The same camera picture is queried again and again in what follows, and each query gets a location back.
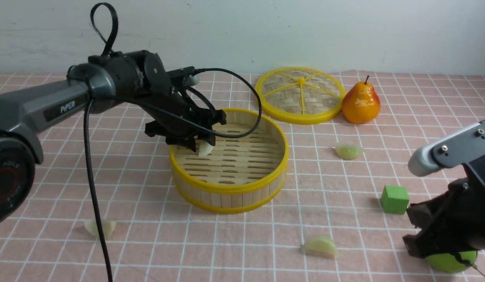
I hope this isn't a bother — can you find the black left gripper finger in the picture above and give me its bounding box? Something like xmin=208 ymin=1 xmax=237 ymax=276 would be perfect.
xmin=199 ymin=133 xmax=216 ymax=146
xmin=166 ymin=136 xmax=197 ymax=152

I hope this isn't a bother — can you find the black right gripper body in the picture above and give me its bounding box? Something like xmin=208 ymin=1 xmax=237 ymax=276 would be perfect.
xmin=403 ymin=178 xmax=485 ymax=258

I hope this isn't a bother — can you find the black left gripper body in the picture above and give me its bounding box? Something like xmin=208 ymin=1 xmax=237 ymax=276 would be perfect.
xmin=144 ymin=89 xmax=227 ymax=141

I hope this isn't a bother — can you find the white dumpling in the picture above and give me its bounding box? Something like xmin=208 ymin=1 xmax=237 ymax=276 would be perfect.
xmin=84 ymin=219 xmax=117 ymax=239
xmin=198 ymin=141 xmax=215 ymax=157

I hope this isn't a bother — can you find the green dumpling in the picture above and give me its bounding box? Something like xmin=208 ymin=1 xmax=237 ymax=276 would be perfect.
xmin=301 ymin=235 xmax=339 ymax=259
xmin=335 ymin=143 xmax=364 ymax=160

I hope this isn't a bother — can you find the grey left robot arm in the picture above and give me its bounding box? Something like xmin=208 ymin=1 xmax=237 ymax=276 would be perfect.
xmin=0 ymin=51 xmax=226 ymax=223

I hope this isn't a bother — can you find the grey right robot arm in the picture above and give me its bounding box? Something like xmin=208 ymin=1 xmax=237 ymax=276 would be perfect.
xmin=403 ymin=157 xmax=485 ymax=258

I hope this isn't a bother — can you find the bamboo steamer tray yellow rim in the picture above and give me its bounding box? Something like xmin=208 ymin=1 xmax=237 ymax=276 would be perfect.
xmin=169 ymin=116 xmax=289 ymax=214

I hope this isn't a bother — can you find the bamboo steamer lid yellow rim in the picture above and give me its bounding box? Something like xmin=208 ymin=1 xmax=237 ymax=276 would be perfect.
xmin=254 ymin=67 xmax=346 ymax=125

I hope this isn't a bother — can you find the green toy watermelon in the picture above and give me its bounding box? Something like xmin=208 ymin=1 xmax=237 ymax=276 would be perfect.
xmin=425 ymin=251 xmax=485 ymax=278

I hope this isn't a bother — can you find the green cube block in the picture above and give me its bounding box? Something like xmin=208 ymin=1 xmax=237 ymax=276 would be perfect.
xmin=380 ymin=185 xmax=410 ymax=215

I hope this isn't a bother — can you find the pink checkered tablecloth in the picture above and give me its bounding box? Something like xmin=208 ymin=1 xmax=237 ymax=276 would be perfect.
xmin=0 ymin=70 xmax=485 ymax=282

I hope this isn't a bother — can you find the orange yellow toy pear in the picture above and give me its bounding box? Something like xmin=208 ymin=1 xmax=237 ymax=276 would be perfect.
xmin=341 ymin=75 xmax=381 ymax=124

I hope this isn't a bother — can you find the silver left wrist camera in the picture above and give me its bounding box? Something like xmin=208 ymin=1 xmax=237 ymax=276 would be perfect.
xmin=167 ymin=66 xmax=200 ymax=88

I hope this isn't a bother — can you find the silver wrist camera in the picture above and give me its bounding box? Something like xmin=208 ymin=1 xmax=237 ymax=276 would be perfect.
xmin=407 ymin=120 xmax=485 ymax=177
xmin=167 ymin=66 xmax=200 ymax=88

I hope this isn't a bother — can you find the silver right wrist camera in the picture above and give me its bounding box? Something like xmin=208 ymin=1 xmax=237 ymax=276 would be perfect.
xmin=407 ymin=120 xmax=485 ymax=177

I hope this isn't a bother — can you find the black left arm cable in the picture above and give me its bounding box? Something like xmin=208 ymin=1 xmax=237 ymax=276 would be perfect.
xmin=66 ymin=2 xmax=263 ymax=282

